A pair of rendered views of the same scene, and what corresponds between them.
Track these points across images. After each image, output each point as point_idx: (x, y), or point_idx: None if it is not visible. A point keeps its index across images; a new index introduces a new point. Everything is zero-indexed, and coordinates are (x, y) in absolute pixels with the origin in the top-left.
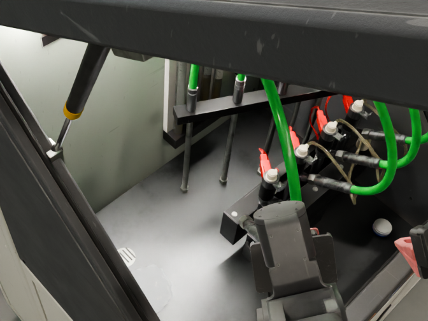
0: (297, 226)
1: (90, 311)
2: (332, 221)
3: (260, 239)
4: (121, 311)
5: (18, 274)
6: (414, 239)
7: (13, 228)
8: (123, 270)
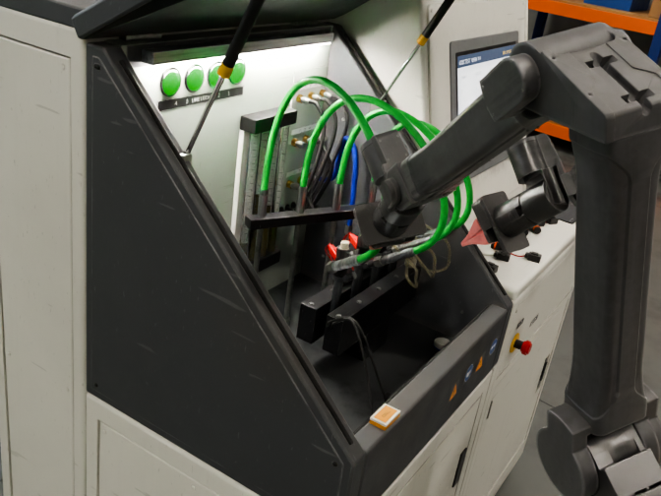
0: (396, 133)
1: (196, 357)
2: (395, 344)
3: (369, 158)
4: (244, 296)
5: (69, 442)
6: (476, 208)
7: (97, 324)
8: (244, 258)
